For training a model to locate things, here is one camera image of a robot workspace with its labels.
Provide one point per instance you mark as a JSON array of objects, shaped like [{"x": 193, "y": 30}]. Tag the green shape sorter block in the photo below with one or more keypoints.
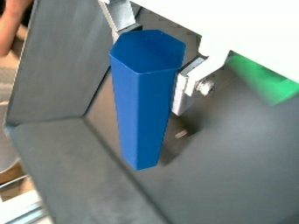
[{"x": 273, "y": 87}]

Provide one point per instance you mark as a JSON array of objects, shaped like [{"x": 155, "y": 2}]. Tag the person's forearm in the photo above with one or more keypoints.
[{"x": 10, "y": 22}]

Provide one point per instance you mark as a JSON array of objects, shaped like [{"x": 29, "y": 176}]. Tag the blue hexagonal prism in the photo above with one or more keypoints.
[{"x": 146, "y": 58}]

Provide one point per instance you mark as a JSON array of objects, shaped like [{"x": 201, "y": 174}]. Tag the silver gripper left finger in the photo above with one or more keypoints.
[{"x": 121, "y": 16}]

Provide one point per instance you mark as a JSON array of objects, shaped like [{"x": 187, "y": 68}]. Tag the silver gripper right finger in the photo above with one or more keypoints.
[{"x": 193, "y": 81}]

